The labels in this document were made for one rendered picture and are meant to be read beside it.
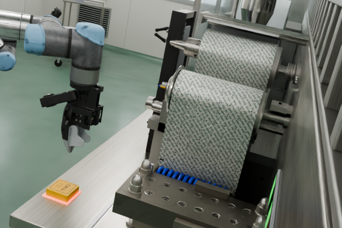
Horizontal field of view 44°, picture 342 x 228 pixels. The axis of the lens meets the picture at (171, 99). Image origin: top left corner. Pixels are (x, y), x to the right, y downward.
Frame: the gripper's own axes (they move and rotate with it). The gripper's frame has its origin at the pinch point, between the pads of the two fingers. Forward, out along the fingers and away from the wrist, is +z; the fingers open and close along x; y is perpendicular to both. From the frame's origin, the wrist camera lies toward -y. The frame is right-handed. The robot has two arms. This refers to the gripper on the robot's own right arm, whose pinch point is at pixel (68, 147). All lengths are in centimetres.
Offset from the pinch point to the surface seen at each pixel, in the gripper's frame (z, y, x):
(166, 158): -1.0, 26.0, 9.7
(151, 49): 89, -163, 566
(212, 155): -6.1, 38.8, 9.7
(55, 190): 12.8, -0.8, -2.8
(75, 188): 12.8, 3.1, 1.5
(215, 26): -36, 24, 51
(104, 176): 15.2, 5.7, 16.3
